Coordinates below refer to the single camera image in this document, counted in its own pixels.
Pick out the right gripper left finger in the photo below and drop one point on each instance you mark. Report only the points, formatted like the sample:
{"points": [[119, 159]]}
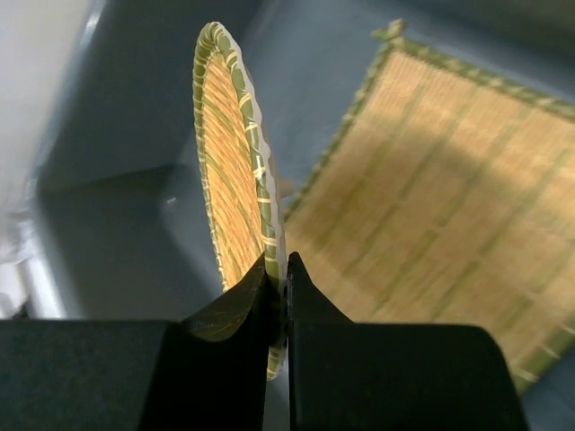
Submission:
{"points": [[207, 372]]}

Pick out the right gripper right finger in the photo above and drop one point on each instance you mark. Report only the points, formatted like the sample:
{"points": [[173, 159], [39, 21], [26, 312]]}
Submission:
{"points": [[346, 375]]}

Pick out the green-rimmed round bamboo tray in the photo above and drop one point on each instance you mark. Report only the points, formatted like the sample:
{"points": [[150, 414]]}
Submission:
{"points": [[239, 180]]}

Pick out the grey plastic bin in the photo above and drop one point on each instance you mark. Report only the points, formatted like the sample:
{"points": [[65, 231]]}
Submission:
{"points": [[105, 221]]}

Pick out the square bamboo mat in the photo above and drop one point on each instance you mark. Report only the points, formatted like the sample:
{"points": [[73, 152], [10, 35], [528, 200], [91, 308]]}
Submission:
{"points": [[447, 196]]}

